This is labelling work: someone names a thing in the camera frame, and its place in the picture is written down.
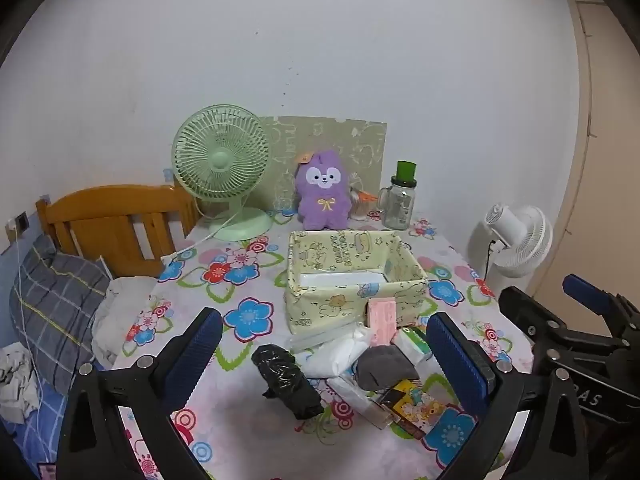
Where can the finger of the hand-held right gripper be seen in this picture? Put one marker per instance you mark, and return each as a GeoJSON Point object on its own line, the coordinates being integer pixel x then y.
{"type": "Point", "coordinates": [585, 290]}
{"type": "Point", "coordinates": [525, 310]}

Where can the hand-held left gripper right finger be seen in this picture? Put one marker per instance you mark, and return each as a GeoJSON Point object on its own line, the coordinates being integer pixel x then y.
{"type": "Point", "coordinates": [455, 360]}

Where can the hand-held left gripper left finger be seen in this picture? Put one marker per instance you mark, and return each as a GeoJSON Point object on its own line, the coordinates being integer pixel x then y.
{"type": "Point", "coordinates": [197, 355]}

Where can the green and white tissue packet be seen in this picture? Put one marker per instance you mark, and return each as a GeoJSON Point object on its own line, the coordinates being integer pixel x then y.
{"type": "Point", "coordinates": [412, 345]}

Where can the colourful cartoon packet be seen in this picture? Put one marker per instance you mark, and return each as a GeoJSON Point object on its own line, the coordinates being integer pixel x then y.
{"type": "Point", "coordinates": [412, 405]}

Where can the grey sock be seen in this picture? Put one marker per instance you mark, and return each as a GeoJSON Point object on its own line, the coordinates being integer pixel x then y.
{"type": "Point", "coordinates": [385, 367]}

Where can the pink packet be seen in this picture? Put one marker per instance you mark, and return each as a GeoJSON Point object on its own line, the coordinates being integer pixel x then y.
{"type": "Point", "coordinates": [381, 320]}

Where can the black plastic bag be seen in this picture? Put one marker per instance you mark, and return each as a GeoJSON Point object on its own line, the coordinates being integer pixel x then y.
{"type": "Point", "coordinates": [287, 380]}

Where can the clear plastic bag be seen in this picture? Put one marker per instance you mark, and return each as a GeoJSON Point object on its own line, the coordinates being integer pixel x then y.
{"type": "Point", "coordinates": [315, 342]}

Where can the yellow fabric storage box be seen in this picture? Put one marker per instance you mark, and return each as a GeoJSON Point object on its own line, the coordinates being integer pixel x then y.
{"type": "Point", "coordinates": [325, 305]}

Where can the white floor fan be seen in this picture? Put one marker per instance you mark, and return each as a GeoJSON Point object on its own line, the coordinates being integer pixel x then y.
{"type": "Point", "coordinates": [520, 240]}

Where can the white bedding cloth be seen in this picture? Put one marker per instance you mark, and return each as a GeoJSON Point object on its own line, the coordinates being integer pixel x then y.
{"type": "Point", "coordinates": [120, 310]}

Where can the floral tablecloth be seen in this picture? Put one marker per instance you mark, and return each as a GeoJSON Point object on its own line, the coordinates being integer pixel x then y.
{"type": "Point", "coordinates": [240, 435]}

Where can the beige door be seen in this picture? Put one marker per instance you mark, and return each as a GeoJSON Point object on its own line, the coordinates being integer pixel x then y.
{"type": "Point", "coordinates": [600, 160]}

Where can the grey plaid pillow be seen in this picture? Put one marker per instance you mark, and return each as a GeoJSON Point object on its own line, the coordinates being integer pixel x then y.
{"type": "Point", "coordinates": [55, 305]}

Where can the wooden bed headboard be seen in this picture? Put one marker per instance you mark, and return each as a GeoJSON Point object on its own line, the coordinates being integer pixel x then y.
{"type": "Point", "coordinates": [105, 230]}

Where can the glass jar with green lid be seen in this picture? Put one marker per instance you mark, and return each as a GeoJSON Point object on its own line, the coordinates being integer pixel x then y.
{"type": "Point", "coordinates": [398, 200]}

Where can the small orange-lid container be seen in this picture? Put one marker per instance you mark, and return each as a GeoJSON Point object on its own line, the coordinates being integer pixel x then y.
{"type": "Point", "coordinates": [361, 202]}

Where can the crumpled white grey cloth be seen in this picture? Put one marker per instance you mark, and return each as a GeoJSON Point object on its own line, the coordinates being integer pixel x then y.
{"type": "Point", "coordinates": [15, 385]}

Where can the blue bed sheet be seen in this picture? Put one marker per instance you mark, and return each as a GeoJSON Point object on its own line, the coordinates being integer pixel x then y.
{"type": "Point", "coordinates": [30, 440]}

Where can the green desk fan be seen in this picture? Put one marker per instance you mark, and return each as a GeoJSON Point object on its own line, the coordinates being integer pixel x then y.
{"type": "Point", "coordinates": [220, 160]}

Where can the purple plush toy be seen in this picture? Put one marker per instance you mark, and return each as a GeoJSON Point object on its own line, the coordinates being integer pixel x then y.
{"type": "Point", "coordinates": [320, 195]}

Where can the green cartoon print board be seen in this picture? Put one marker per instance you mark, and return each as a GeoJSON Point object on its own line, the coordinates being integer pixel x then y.
{"type": "Point", "coordinates": [330, 135]}

